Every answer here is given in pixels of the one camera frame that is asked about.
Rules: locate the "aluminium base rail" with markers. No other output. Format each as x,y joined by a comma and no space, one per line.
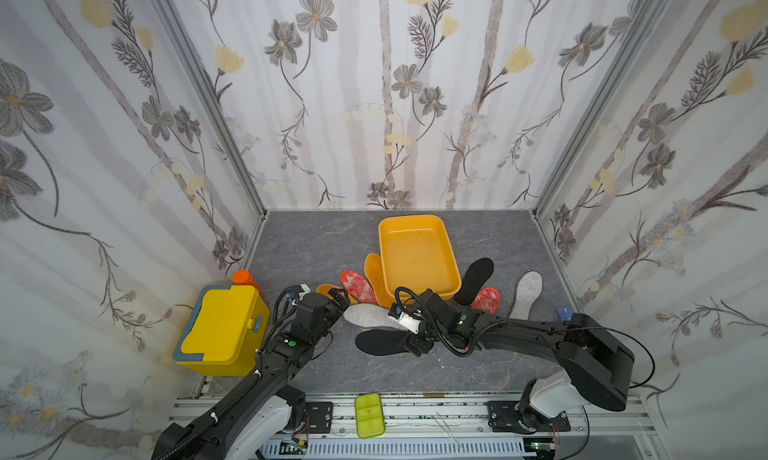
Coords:
456,426

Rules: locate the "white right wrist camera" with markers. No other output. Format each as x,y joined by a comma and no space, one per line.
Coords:
405,321

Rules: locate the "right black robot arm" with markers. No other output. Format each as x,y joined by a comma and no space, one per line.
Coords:
595,367

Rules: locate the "red white patterned insole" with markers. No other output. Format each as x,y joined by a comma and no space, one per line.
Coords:
358,287

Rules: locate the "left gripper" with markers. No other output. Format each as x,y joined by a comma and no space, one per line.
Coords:
343,302

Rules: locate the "black insole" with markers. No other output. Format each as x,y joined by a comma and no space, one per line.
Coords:
382,342
473,281

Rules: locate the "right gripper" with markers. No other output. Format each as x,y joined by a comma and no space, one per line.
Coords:
417,338

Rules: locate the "orange cylinder bottle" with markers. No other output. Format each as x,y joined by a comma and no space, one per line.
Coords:
244,277

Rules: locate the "blue pill organizer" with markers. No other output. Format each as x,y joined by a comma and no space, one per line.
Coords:
565,313

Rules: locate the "red insole right side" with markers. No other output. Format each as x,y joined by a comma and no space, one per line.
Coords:
487,300

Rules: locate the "wide yellow fuzzy insole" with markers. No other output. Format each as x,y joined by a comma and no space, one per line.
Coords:
331,291

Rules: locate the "grey felt insole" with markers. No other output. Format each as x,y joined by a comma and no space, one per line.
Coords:
528,289
371,316

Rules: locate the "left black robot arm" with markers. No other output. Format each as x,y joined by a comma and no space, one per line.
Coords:
226,430

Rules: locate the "yellow lidded lunch box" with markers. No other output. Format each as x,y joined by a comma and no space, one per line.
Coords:
227,325

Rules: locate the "yellow plastic storage box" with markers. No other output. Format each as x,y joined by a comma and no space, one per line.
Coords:
416,252

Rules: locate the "narrow yellow fuzzy insole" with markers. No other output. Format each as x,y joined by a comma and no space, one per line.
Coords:
373,270

